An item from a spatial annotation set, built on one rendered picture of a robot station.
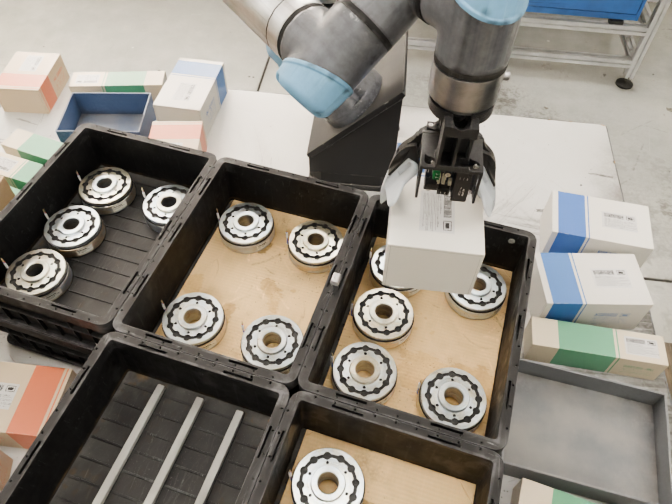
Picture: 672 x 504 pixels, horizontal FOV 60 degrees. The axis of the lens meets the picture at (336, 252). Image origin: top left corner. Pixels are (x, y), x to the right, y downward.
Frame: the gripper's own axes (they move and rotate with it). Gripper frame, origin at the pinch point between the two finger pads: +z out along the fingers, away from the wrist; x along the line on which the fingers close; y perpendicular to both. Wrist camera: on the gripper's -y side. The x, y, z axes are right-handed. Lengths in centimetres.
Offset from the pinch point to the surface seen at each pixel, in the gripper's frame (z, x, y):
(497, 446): 17.4, 11.7, 26.1
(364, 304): 24.8, -8.2, 1.9
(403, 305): 24.7, -1.6, 1.2
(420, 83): 112, 5, -180
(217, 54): 112, -96, -188
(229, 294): 27.7, -32.3, 1.3
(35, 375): 33, -63, 19
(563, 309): 33.8, 29.1, -7.9
